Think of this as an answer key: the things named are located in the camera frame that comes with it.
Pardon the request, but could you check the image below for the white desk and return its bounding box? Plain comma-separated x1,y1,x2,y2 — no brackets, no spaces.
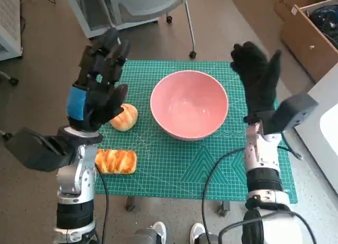
294,74,338,194

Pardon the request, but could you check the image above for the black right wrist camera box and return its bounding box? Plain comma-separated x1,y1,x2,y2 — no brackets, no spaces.
269,93,319,135

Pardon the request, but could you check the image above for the white perforated appliance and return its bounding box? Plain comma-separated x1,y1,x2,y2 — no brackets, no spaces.
0,0,23,61

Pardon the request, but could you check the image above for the round toy bread bun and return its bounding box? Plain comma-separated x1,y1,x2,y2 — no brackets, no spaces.
109,103,139,132

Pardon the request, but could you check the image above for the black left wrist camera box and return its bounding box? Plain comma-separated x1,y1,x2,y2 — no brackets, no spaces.
4,127,77,172

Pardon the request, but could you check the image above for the rectangular toy bread loaf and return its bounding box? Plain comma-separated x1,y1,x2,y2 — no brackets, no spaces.
95,148,137,175

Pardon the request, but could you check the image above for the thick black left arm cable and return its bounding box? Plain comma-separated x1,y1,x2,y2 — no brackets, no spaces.
95,166,110,244

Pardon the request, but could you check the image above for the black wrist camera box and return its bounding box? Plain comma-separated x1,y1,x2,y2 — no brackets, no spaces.
4,127,77,172
269,93,319,135

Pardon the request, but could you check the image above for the white rounded panel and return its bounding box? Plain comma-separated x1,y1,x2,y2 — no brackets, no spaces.
318,103,338,149

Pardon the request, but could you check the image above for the grey mesh office chair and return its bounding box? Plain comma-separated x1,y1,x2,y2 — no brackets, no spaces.
97,0,199,59

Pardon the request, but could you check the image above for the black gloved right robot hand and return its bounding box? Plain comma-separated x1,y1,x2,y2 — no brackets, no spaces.
230,41,283,123

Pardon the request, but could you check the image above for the open wooden crate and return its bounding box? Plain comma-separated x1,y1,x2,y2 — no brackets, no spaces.
279,3,338,83

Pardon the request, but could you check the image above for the flat cardboard box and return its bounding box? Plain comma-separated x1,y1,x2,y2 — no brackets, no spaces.
273,0,338,25

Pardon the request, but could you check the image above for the pink bowl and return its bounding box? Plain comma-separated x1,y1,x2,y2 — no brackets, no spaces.
149,71,229,142

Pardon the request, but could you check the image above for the looped black right arm cable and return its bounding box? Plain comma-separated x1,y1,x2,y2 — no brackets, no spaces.
218,219,265,244

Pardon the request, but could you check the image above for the long black right arm cable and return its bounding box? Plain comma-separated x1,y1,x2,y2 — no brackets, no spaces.
201,147,248,244

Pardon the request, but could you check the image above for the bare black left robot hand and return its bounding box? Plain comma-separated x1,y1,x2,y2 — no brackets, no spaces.
65,27,132,132

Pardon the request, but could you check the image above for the black office chair base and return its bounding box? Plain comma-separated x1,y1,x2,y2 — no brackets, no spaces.
0,71,20,85

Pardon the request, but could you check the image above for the blue black cable bundle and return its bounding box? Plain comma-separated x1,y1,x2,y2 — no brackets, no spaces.
308,5,338,49

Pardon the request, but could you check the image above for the green cutting mat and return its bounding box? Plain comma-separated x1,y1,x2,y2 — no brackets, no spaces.
94,60,298,204

